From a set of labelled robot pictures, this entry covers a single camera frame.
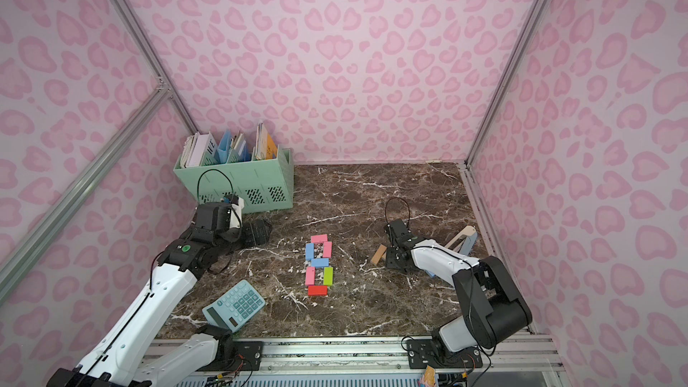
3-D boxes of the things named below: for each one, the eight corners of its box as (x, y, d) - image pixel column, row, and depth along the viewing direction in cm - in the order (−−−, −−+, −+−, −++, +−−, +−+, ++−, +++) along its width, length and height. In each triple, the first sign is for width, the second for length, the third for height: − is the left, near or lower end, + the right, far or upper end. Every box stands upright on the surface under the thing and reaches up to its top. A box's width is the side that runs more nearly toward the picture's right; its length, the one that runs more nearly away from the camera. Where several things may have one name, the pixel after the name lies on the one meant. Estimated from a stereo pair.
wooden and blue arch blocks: (461, 261, 93) (465, 255, 90) (445, 247, 96) (448, 241, 93) (481, 240, 98) (485, 235, 95) (464, 228, 101) (467, 222, 98)
